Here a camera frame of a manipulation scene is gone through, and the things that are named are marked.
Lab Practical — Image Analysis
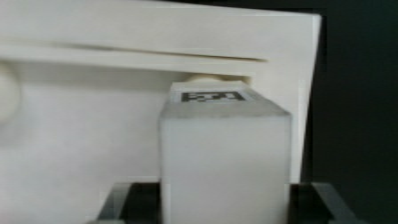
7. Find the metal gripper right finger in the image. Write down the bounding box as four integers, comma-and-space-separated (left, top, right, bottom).
313, 182, 370, 224

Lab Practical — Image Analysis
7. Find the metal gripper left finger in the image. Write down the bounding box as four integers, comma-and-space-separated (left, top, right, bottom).
87, 183, 132, 224

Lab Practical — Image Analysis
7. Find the white leg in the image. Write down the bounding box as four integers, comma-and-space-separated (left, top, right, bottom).
160, 81, 292, 224

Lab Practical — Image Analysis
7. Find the white square tabletop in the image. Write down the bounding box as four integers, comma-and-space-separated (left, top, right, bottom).
0, 0, 322, 224

